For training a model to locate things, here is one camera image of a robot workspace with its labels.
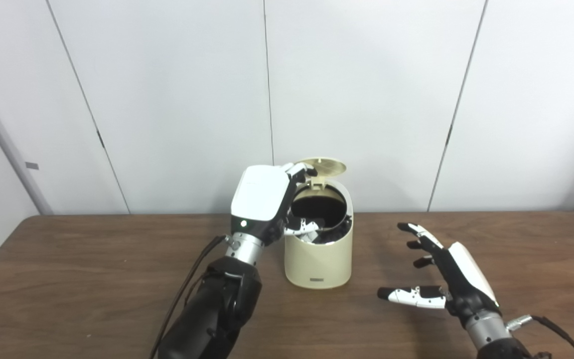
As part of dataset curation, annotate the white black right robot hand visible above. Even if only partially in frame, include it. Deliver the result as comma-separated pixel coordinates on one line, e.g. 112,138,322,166
378,222,502,330

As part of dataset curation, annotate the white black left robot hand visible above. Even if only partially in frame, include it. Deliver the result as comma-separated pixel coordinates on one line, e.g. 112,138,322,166
230,162,320,246

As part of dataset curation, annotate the round cream bin lid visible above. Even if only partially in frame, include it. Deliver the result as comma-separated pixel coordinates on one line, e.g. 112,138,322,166
297,158,347,189

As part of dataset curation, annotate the black bin liner bag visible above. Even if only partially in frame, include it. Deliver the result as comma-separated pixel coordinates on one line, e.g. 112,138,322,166
292,214,353,245

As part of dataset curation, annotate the cream-colored bin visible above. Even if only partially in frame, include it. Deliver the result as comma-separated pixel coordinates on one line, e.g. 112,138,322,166
284,158,354,289

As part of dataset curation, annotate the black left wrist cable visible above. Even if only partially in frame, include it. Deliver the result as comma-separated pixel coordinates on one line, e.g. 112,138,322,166
148,235,228,359

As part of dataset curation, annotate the grey wall corner post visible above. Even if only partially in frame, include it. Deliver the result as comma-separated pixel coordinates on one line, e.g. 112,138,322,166
0,65,53,215

